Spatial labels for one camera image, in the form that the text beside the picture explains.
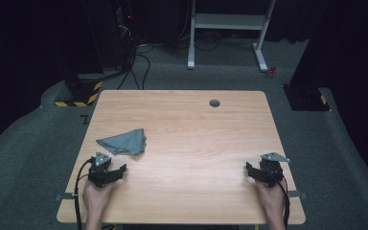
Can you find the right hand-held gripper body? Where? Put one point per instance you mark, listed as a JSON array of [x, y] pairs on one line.
[[271, 171]]

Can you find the black yellow striped stand base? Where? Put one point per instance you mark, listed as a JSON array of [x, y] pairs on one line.
[[83, 92]]

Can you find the dark equipment rack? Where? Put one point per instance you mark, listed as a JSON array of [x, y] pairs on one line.
[[124, 32]]

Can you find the white metal stand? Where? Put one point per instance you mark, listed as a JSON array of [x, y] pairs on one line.
[[226, 21]]

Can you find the person's left hand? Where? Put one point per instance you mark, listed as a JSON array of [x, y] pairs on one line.
[[96, 196]]

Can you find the person's right hand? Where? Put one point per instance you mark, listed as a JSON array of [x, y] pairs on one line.
[[272, 198]]

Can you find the grey table grommet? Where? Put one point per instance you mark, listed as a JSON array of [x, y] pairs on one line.
[[214, 103]]

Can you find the grey tape strip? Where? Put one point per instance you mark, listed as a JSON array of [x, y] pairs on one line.
[[297, 194], [64, 196]]

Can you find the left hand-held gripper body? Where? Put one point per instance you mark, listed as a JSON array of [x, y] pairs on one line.
[[99, 171]]

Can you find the grey microfibre cloth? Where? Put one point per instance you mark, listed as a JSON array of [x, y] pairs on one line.
[[130, 142]]

